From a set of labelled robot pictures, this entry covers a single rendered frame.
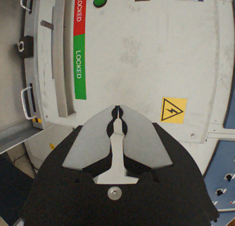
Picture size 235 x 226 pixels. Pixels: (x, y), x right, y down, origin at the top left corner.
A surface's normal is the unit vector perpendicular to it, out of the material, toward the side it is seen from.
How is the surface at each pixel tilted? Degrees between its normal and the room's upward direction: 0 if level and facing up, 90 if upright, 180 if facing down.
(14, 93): 0
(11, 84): 0
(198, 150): 90
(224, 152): 90
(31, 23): 90
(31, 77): 90
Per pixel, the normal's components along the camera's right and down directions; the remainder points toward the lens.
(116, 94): -0.28, 0.25
